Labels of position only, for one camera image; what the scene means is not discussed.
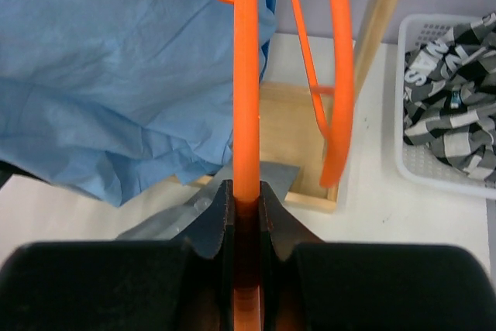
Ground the orange hanger of plaid shirt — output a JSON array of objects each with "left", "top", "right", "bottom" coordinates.
[{"left": 291, "top": 0, "right": 354, "bottom": 188}]

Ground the grey shirt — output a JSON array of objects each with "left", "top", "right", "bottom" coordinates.
[{"left": 116, "top": 161, "right": 300, "bottom": 240}]

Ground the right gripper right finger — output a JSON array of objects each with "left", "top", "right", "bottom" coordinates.
[{"left": 259, "top": 182, "right": 493, "bottom": 330}]

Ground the orange hanger of grey shirt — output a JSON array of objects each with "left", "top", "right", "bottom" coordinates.
[{"left": 219, "top": 0, "right": 262, "bottom": 330}]

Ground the light blue shirt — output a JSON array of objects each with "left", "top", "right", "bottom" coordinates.
[{"left": 0, "top": 0, "right": 281, "bottom": 208}]

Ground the white plastic basket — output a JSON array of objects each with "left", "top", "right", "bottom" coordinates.
[{"left": 394, "top": 13, "right": 495, "bottom": 200}]

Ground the black white plaid shirt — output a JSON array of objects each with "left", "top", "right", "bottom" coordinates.
[{"left": 402, "top": 13, "right": 495, "bottom": 183}]

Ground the wooden clothes rack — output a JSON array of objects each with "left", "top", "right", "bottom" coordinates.
[{"left": 259, "top": 0, "right": 398, "bottom": 211}]

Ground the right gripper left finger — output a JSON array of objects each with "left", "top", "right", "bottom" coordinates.
[{"left": 1, "top": 181, "right": 233, "bottom": 330}]

